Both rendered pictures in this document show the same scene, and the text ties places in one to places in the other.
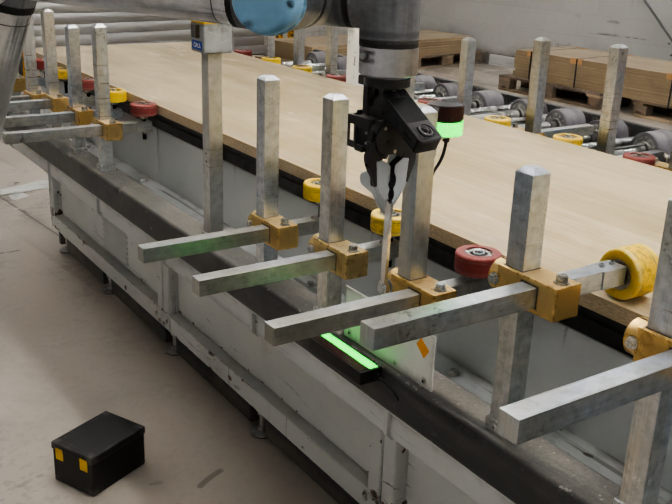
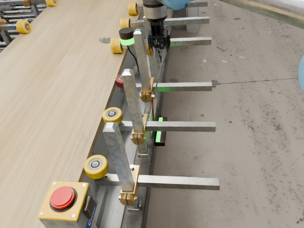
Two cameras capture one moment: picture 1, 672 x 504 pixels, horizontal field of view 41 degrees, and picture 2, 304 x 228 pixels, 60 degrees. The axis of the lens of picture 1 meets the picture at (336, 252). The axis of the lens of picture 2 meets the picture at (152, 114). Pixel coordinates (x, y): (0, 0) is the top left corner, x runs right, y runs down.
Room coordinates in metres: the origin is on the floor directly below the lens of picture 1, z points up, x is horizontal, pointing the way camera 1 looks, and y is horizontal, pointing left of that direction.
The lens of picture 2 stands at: (2.10, 0.59, 1.62)
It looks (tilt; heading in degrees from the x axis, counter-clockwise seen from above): 42 degrees down; 226
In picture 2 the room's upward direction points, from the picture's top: 8 degrees counter-clockwise
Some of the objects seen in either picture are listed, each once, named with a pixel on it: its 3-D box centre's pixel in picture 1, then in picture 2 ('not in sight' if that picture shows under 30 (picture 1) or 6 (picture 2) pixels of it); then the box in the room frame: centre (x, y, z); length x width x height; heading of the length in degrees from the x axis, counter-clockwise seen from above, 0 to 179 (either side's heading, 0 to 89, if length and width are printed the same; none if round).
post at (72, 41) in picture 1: (76, 101); not in sight; (2.87, 0.85, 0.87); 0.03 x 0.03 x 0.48; 34
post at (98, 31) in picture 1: (102, 106); not in sight; (2.67, 0.71, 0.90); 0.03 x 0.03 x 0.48; 34
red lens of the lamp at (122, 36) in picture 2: (445, 111); (126, 33); (1.45, -0.17, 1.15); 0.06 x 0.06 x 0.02
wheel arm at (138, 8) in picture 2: not in sight; (168, 5); (0.74, -0.53, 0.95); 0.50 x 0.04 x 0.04; 124
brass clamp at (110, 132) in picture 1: (106, 127); not in sight; (2.65, 0.70, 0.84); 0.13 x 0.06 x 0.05; 34
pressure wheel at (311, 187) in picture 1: (321, 205); (98, 172); (1.87, 0.04, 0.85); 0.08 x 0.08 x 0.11
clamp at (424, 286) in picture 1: (420, 293); (147, 89); (1.41, -0.15, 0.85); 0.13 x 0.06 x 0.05; 34
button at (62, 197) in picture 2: not in sight; (63, 198); (2.06, 0.30, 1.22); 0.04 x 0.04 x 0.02
